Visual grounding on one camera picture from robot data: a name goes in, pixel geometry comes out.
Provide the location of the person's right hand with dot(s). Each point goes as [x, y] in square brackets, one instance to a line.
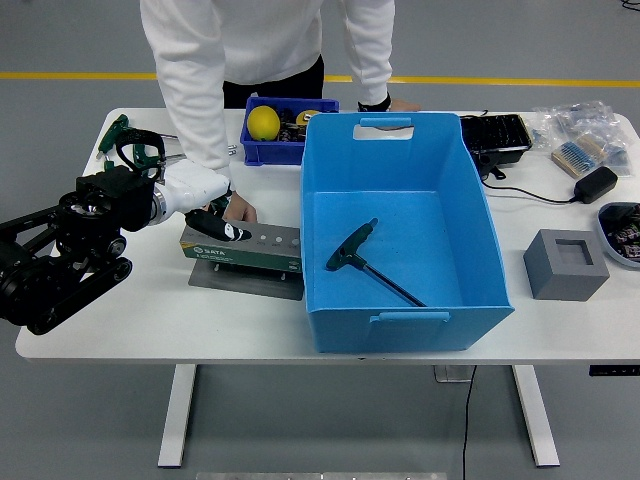
[242, 210]

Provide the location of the person's left hand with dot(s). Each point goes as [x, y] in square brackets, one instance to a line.
[405, 105]

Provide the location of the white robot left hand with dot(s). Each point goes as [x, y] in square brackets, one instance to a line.
[195, 182]

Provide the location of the green hex key holder block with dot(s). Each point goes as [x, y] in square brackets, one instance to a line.
[260, 257]

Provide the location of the person's left forearm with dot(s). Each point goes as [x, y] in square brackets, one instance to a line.
[372, 60]

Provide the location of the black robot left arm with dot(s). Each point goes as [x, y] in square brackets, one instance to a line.
[65, 250]

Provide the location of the large blue plastic box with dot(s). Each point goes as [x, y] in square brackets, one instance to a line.
[400, 210]

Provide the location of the black wristband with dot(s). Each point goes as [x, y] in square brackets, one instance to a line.
[372, 105]

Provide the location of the small blue parts bin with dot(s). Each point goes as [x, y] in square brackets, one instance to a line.
[270, 152]

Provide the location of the yellow lemon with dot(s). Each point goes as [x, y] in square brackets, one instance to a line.
[263, 122]

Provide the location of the dark small parts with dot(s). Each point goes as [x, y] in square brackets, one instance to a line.
[291, 131]

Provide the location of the black plastic tray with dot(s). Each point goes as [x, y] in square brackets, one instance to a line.
[497, 135]

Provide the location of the yellow floor tape line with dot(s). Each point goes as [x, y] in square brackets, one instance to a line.
[500, 80]

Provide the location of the yellow tape measure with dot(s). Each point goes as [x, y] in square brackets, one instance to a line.
[305, 118]

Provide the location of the person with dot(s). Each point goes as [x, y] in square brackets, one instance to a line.
[260, 35]

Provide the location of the clear bag with blue parts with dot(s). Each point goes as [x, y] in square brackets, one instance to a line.
[575, 117]

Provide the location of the resistor tape bundle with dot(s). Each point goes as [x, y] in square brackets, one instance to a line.
[580, 155]

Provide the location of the black power adapter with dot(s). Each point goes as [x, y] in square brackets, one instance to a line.
[595, 184]

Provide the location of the white table leg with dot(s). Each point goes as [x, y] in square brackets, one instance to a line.
[537, 415]
[177, 415]

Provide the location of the clear plastic bag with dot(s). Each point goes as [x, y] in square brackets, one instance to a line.
[617, 157]

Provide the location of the grey foam cube block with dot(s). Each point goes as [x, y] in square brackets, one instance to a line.
[555, 272]

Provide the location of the grey-blue bowl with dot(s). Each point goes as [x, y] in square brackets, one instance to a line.
[607, 247]

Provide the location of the small circuit boards pile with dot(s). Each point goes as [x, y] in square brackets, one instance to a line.
[627, 232]

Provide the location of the black table control panel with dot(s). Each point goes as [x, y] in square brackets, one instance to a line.
[615, 371]

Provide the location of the grey under-table bracket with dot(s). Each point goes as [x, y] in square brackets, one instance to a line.
[452, 374]

